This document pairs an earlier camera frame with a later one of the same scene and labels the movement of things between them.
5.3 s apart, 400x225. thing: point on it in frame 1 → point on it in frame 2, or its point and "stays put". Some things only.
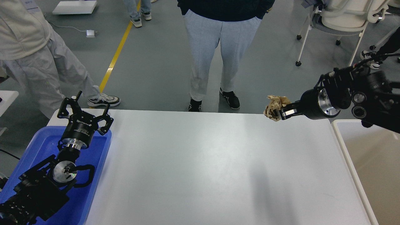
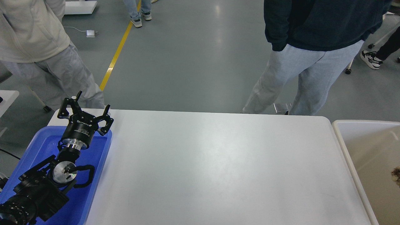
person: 232,25 → 318,40
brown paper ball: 275,102 → 396,173
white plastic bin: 373,153 stays put
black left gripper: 79,130 stays put
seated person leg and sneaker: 375,58 stays put
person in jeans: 135,17 stays put
